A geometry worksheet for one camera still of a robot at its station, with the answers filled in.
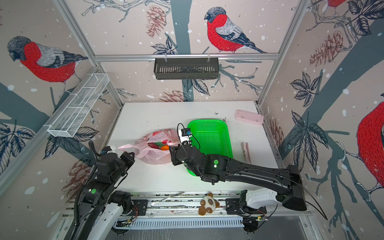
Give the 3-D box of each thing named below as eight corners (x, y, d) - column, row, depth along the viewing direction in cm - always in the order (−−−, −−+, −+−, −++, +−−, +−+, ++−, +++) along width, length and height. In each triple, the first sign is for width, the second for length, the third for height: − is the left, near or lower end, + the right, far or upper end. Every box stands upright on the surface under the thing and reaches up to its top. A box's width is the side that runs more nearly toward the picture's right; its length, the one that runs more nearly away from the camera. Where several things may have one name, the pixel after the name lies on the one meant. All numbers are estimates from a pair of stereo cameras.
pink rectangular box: (234, 120, 113) (234, 117, 110) (235, 112, 119) (236, 109, 116) (262, 126, 109) (263, 123, 106) (262, 117, 115) (263, 114, 112)
